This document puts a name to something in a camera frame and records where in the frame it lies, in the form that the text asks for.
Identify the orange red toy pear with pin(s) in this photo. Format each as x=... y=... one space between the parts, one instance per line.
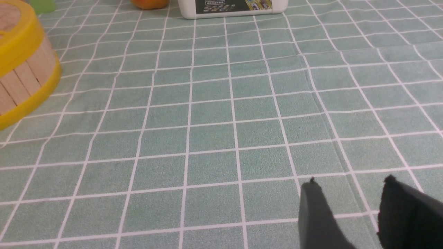
x=150 y=4

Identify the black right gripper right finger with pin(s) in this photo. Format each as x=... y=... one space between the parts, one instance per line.
x=408 y=218

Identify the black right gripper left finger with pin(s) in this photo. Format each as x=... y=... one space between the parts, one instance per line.
x=318 y=229

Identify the green checkered tablecloth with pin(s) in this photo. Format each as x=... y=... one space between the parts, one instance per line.
x=168 y=133

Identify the green foam cube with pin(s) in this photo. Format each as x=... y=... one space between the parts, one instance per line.
x=43 y=6

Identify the white box with green lid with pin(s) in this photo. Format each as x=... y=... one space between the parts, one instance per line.
x=200 y=9

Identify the yellow bamboo steamer basket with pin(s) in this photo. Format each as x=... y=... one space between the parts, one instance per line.
x=29 y=84

